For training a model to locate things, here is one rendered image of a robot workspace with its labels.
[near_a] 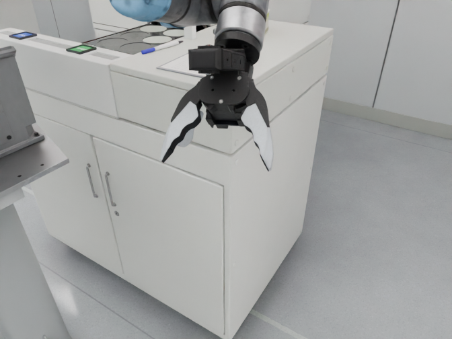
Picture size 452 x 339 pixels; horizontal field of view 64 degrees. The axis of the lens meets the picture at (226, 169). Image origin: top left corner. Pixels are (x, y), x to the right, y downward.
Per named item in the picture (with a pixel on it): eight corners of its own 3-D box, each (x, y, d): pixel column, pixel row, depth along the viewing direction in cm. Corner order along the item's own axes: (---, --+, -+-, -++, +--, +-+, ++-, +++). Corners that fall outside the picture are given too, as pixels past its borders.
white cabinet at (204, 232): (145, 179, 213) (123, 35, 167) (300, 245, 170) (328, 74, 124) (50, 248, 168) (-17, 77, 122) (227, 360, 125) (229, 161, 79)
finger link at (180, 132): (174, 173, 55) (217, 129, 56) (159, 159, 49) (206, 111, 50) (161, 160, 56) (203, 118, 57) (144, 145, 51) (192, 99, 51)
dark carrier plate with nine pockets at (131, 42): (153, 25, 149) (153, 23, 148) (224, 37, 134) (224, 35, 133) (85, 45, 125) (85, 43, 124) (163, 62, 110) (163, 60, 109)
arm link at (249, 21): (262, 5, 52) (208, 7, 55) (257, 31, 51) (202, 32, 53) (268, 38, 59) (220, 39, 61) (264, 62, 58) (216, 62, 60)
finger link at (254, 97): (280, 126, 49) (249, 79, 52) (279, 120, 47) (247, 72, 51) (249, 143, 49) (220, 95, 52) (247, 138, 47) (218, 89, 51)
